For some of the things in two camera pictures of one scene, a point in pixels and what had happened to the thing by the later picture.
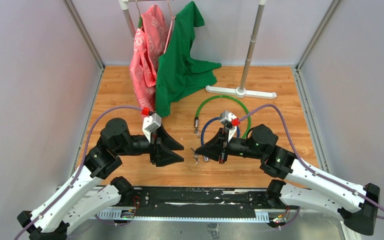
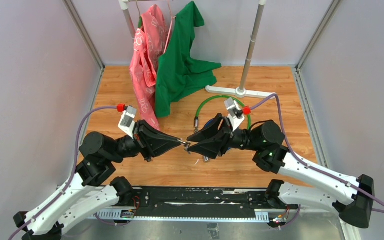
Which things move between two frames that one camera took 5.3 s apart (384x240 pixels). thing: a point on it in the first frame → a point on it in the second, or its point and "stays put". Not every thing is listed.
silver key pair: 195,156 → 186,145
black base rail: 194,204 stays put
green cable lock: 196,118 stays put
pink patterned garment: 149,41 stays put
